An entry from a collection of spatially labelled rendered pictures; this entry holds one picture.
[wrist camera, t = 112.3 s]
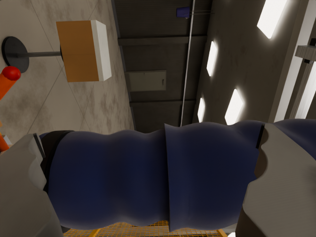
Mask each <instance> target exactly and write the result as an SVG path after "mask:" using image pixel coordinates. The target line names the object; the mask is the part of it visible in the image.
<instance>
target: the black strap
mask: <svg viewBox="0 0 316 237"><path fill-rule="evenodd" d="M70 132H75V131H73V130H60V131H53V132H50V133H48V134H46V135H45V136H44V137H43V138H42V139H41V143H42V147H43V150H44V153H45V156H46V157H45V158H43V160H42V162H41V164H40V167H41V169H42V171H43V174H44V176H45V178H46V180H47V183H46V185H45V186H44V189H43V191H45V192H46V193H47V195H48V184H49V173H50V167H51V164H52V160H53V157H54V154H55V151H56V148H57V146H58V144H59V142H60V141H61V140H62V139H63V138H64V137H65V136H66V135H67V134H68V133H70ZM61 228H62V232H63V233H65V232H67V231H69V230H70V229H71V228H66V227H63V226H61Z"/></svg>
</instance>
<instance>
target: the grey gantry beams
mask: <svg viewBox="0 0 316 237"><path fill-rule="evenodd" d="M315 18H316V0H301V1H300V6H299V10H298V13H297V16H296V20H295V24H294V28H293V31H292V35H291V39H290V43H289V46H288V50H287V53H286V57H285V61H284V65H283V68H282V72H281V76H280V79H279V83H278V86H277V90H276V94H275V98H274V101H273V105H272V109H271V112H270V116H269V120H268V123H274V122H278V121H281V120H284V117H285V113H286V110H287V107H288V104H289V101H290V98H291V95H292V91H293V88H294V85H295V81H296V78H297V76H298V72H299V69H300V65H301V62H302V59H303V58H300V57H296V56H295V53H296V50H297V46H298V45H307V44H308V40H309V37H310V34H311V31H312V27H313V24H314V21H315Z"/></svg>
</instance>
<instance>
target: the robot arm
mask: <svg viewBox="0 0 316 237"><path fill-rule="evenodd" d="M256 148H257V149H258V151H259V156H258V159H257V163H256V167H255V170H254V174H255V176H256V178H257V179H256V180H254V181H252V182H250V183H249V184H248V186H247V190H246V193H245V197H244V200H243V204H242V208H241V212H240V215H239V219H238V222H237V227H236V231H235V237H316V161H315V159H314V158H313V157H312V156H311V155H309V154H308V153H307V152H306V151H305V150H304V149H303V148H302V147H301V146H299V145H298V144H297V143H296V142H294V141H293V140H292V139H291V138H289V137H288V136H287V135H286V134H284V133H283V132H282V131H281V130H279V129H278V128H277V127H276V126H274V125H273V124H263V123H262V125H261V130H260V134H259V137H258V141H257V144H256ZM45 157H46V156H45V153H44V150H43V147H42V143H41V140H40V137H39V135H38V134H37V133H34V134H26V135H25V136H23V137H22V138H21V139H20V140H19V141H17V142H16V143H15V144H14V145H13V146H11V147H10V148H9V149H8V150H7V151H5V152H4V153H3V154H2V155H1V156H0V237H63V232H62V228H61V224H60V221H59V219H58V217H57V215H56V212H55V210H54V208H53V206H52V203H51V201H50V199H49V197H48V195H47V193H46V192H45V191H43V189H44V186H45V185H46V183H47V180H46V178H45V176H44V174H43V171H42V169H41V167H40V164H41V162H42V160H43V158H45Z"/></svg>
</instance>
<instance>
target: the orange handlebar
mask: <svg viewBox="0 0 316 237"><path fill-rule="evenodd" d="M8 149H9V146H8V144H7V143H6V141H5V140H4V138H3V137H2V135H1V134H0V151H1V152H3V151H6V150H8Z"/></svg>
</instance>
